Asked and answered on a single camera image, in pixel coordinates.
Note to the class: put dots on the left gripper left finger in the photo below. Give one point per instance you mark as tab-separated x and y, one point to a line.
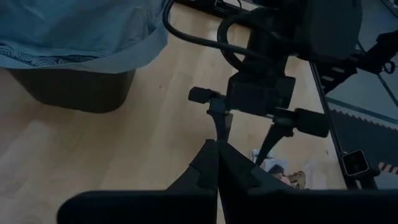
186	205

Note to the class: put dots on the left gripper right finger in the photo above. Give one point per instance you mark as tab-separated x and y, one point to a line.
280	208

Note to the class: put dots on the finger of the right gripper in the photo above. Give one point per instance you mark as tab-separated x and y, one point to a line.
220	124
273	141

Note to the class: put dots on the white wrapper with dark patch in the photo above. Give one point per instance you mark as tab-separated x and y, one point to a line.
273	161

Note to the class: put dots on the small brown paper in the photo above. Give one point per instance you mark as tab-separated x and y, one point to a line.
297	180

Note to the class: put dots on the clear plastic bag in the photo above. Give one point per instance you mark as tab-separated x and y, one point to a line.
323	172

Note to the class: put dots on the dark grey trash bin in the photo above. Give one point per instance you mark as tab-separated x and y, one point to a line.
77	93

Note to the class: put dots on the grey plastic trash bag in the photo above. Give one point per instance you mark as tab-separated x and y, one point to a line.
77	31

